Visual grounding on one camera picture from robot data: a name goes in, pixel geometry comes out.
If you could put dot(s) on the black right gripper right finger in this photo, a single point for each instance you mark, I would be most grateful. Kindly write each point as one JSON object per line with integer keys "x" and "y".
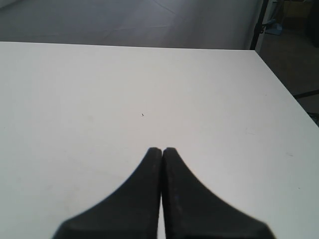
{"x": 191, "y": 211}

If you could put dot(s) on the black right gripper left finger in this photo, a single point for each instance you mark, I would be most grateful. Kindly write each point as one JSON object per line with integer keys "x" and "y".
{"x": 131, "y": 212}

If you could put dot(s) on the dark blue cloth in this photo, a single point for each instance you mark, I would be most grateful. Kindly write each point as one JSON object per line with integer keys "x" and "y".
{"x": 274, "y": 29}

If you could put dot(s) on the grey backdrop cloth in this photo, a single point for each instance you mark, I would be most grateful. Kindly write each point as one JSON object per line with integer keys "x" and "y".
{"x": 209, "y": 24}

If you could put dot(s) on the black backdrop stand pole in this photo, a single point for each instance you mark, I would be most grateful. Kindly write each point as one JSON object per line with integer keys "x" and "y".
{"x": 259, "y": 27}

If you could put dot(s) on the black table frame bar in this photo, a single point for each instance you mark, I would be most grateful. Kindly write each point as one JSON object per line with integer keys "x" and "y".
{"x": 306, "y": 94}

